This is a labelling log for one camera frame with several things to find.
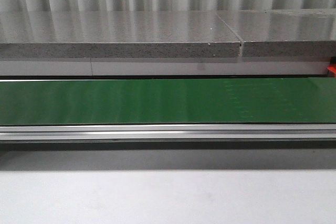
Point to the grey stone slab right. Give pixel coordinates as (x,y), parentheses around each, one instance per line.
(292,33)

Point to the grey stone slab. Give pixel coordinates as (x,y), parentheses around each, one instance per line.
(103,34)
(292,33)

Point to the green conveyor belt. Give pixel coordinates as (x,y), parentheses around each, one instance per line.
(154,101)

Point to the grey stone slab left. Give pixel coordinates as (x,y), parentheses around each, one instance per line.
(103,34)

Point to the red plastic tray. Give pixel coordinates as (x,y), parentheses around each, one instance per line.
(331,70)

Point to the aluminium conveyor side rail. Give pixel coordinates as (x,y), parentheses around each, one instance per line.
(175,133)

